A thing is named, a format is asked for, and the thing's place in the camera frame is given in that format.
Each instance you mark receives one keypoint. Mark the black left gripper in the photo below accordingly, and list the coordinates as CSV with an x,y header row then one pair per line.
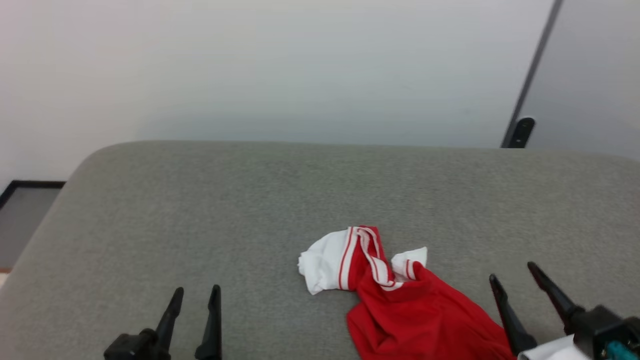
x,y
135,347

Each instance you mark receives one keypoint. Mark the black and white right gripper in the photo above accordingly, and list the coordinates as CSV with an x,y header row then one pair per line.
x,y
600,332

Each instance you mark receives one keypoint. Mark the red and white basketball jersey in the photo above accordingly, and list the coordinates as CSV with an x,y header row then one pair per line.
x,y
425,320

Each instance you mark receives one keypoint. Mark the black baseboard strip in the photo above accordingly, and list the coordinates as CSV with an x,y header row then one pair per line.
x,y
25,186

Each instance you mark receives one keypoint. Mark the dark grey door frame strip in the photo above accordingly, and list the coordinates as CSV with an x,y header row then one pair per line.
x,y
532,70

